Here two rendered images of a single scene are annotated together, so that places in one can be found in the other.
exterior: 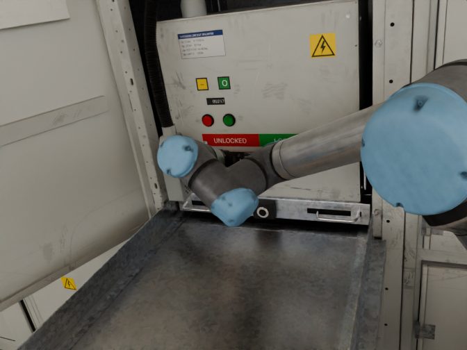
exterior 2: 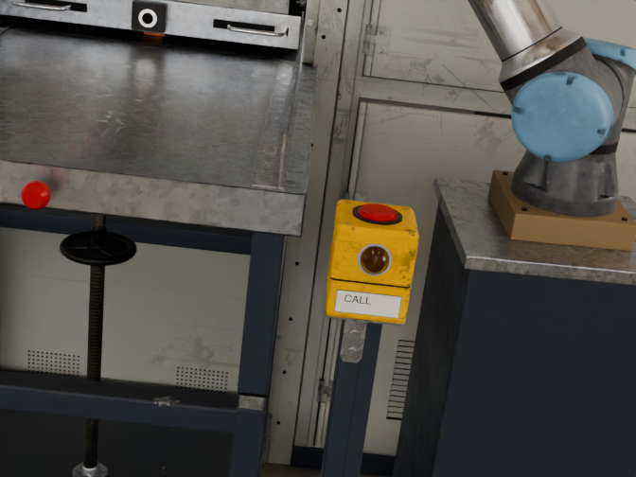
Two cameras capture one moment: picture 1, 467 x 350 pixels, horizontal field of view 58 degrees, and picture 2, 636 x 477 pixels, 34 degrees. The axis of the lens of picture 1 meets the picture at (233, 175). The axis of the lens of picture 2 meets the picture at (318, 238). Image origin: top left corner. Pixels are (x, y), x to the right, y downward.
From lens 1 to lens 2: 0.95 m
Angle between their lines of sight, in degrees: 24
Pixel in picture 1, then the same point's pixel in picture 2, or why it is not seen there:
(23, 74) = not seen: outside the picture
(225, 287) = (110, 77)
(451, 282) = (392, 125)
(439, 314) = (374, 177)
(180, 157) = not seen: outside the picture
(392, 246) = (326, 77)
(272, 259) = (167, 65)
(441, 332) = not seen: hidden behind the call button
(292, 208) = (191, 19)
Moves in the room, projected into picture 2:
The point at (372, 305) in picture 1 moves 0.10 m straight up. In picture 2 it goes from (307, 97) to (313, 34)
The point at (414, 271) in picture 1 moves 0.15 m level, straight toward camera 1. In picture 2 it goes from (348, 115) to (346, 139)
